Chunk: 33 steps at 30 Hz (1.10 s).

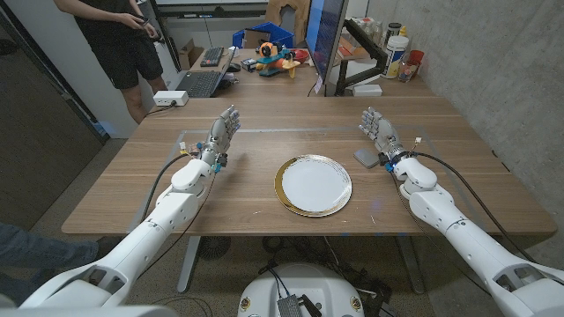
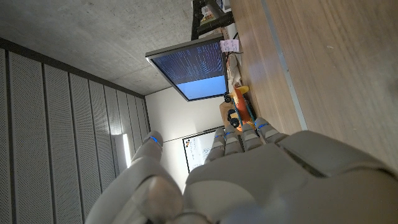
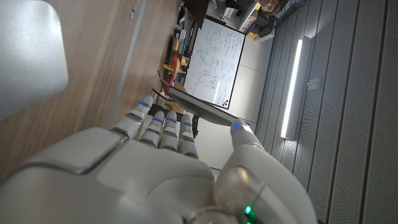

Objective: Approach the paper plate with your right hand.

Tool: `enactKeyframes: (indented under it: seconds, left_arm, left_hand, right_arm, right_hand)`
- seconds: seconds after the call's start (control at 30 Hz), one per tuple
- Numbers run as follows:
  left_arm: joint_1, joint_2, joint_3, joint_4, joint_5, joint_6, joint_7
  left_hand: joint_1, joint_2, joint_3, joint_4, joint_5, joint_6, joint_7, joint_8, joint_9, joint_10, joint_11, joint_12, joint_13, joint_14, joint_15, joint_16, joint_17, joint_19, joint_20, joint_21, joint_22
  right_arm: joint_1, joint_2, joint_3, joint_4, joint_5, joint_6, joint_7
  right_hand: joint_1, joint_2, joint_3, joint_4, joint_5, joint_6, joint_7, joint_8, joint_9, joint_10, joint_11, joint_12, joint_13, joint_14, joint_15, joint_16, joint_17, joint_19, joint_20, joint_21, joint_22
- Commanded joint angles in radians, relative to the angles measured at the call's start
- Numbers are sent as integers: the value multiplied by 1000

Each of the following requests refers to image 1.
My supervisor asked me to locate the standing person in black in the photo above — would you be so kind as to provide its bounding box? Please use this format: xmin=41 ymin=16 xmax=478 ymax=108
xmin=52 ymin=0 xmax=168 ymax=125

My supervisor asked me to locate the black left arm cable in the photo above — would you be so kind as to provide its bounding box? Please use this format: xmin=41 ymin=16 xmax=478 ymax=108
xmin=139 ymin=151 xmax=191 ymax=224

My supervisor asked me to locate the clear glass jar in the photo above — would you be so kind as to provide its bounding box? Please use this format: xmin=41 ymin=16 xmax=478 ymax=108
xmin=397 ymin=61 xmax=419 ymax=84

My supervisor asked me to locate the red cup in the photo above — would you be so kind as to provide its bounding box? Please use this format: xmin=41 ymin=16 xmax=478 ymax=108
xmin=407 ymin=48 xmax=426 ymax=68

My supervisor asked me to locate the seated person in jeans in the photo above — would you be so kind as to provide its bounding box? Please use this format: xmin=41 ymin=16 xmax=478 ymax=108
xmin=0 ymin=222 xmax=124 ymax=307

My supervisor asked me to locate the black keyboard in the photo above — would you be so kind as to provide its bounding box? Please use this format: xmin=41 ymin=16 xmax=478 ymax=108
xmin=199 ymin=46 xmax=226 ymax=69

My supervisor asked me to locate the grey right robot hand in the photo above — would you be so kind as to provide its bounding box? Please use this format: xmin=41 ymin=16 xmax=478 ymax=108
xmin=358 ymin=107 xmax=409 ymax=166

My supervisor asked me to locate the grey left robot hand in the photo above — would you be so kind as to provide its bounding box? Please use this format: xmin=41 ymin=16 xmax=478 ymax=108
xmin=198 ymin=104 xmax=241 ymax=167

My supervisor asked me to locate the white power strip box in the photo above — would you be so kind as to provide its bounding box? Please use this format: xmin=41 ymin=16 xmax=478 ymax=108
xmin=152 ymin=90 xmax=190 ymax=107

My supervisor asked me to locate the blue plastic bin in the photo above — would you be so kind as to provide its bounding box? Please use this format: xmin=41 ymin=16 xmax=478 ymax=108
xmin=232 ymin=21 xmax=295 ymax=49

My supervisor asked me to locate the whiteboard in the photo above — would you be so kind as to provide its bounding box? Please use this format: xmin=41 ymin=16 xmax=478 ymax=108
xmin=154 ymin=0 xmax=269 ymax=18

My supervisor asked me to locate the black laptop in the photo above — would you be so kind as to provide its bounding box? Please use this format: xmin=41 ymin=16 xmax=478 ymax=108
xmin=175 ymin=47 xmax=237 ymax=99

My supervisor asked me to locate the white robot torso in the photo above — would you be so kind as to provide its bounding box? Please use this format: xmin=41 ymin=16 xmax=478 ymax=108
xmin=237 ymin=262 xmax=367 ymax=317

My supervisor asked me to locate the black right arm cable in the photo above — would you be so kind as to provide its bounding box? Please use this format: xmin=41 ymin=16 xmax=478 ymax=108
xmin=409 ymin=151 xmax=538 ymax=265

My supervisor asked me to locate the dark bottle with black lid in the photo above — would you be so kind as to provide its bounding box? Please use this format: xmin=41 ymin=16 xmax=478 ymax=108
xmin=385 ymin=22 xmax=403 ymax=45

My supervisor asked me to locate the white labelled canister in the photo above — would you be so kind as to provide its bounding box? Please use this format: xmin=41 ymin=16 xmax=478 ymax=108
xmin=380 ymin=34 xmax=411 ymax=80

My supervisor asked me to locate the flat computer monitor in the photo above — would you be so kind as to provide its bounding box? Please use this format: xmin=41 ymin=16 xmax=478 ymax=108
xmin=304 ymin=0 xmax=350 ymax=97

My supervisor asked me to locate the small open cardboard box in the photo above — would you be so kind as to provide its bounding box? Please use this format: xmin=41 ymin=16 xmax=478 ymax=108
xmin=177 ymin=38 xmax=205 ymax=71

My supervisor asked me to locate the grey square pad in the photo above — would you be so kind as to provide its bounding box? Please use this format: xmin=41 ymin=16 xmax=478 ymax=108
xmin=353 ymin=148 xmax=381 ymax=170

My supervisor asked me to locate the black round fan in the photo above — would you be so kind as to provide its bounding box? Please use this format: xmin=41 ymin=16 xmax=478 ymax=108
xmin=197 ymin=236 xmax=233 ymax=262

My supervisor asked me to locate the cardboard box in bin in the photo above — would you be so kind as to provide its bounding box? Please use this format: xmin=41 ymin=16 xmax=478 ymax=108
xmin=242 ymin=28 xmax=272 ymax=49

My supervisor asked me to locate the grey device on torso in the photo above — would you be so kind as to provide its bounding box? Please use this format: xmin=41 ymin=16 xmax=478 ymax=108
xmin=276 ymin=295 xmax=304 ymax=317

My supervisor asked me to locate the white gold-rimmed paper plate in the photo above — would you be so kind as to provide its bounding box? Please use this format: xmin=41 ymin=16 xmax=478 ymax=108
xmin=273 ymin=153 xmax=353 ymax=218

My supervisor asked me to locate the white flat box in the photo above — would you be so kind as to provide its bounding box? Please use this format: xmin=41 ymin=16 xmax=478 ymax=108
xmin=352 ymin=83 xmax=384 ymax=98

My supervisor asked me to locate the colourful toy airplane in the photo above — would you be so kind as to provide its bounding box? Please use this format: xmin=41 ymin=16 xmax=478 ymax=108
xmin=254 ymin=41 xmax=302 ymax=79

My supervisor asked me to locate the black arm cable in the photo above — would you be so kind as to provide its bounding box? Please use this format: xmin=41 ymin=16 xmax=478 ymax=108
xmin=139 ymin=151 xmax=191 ymax=224
xmin=409 ymin=151 xmax=538 ymax=265

